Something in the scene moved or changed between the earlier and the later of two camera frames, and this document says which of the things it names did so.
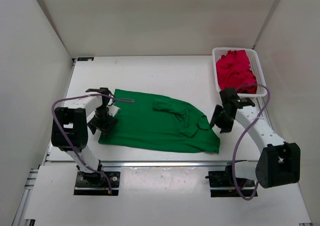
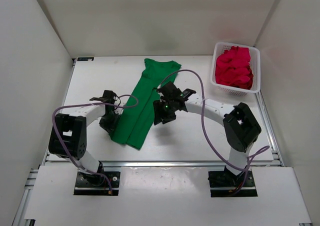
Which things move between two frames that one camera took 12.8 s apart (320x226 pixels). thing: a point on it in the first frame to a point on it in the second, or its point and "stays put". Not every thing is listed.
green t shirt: x=151 y=120 to x=133 y=120
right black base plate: x=222 y=184 stays put
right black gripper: x=218 y=110 to x=158 y=105
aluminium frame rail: x=151 y=164 stays put
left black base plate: x=96 y=183 stays put
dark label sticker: x=85 y=58 stays put
